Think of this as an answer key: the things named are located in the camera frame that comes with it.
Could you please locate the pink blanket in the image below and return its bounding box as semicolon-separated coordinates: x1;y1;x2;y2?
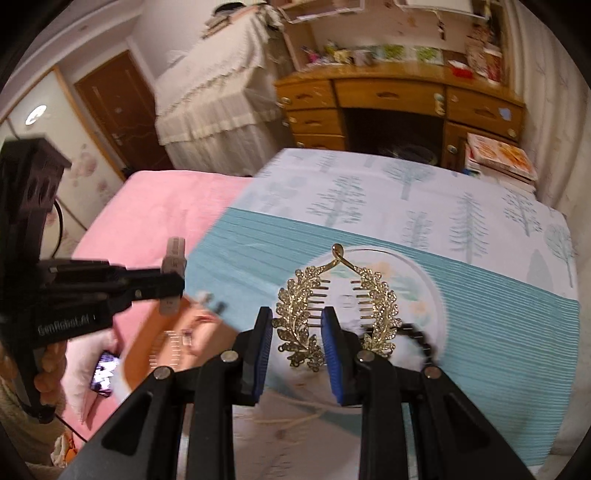
60;170;254;444

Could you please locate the black bead bracelet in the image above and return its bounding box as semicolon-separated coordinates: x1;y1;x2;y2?
401;323;445;370

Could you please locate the person's left hand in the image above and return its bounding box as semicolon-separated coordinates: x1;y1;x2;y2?
32;339;68;409

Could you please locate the smartphone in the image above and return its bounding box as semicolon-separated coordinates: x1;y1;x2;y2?
90;351;122;398

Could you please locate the pink jewelry box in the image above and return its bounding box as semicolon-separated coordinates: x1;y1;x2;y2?
122;237;243;393

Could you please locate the stack of books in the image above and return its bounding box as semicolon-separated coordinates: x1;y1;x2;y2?
462;133;539;190

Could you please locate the tree print cloth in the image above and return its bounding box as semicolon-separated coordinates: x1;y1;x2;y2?
185;148;580;480

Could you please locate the flower print wardrobe door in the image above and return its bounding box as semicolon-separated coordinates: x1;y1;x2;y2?
0;67;125;259

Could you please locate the row of small desk items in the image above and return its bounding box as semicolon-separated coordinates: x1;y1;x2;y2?
300;41;448;68

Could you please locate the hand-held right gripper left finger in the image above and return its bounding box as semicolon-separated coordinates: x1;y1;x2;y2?
58;307;274;480

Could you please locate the white curtain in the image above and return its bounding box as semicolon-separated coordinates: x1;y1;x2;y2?
508;0;591;217

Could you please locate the white lace furniture cover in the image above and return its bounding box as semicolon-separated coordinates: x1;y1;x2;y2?
154;4;296;176

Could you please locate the gold leaf hair comb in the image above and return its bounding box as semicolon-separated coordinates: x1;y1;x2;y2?
271;242;403;371

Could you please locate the wooden desk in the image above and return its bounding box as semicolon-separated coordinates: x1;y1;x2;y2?
273;74;527;171

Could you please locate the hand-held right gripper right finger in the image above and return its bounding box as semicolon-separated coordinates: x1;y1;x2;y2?
322;306;536;480

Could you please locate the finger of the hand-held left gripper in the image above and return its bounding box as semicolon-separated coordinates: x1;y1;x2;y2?
109;267;186;311

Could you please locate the brown wooden door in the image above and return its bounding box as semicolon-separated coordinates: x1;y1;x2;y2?
74;50;174;171

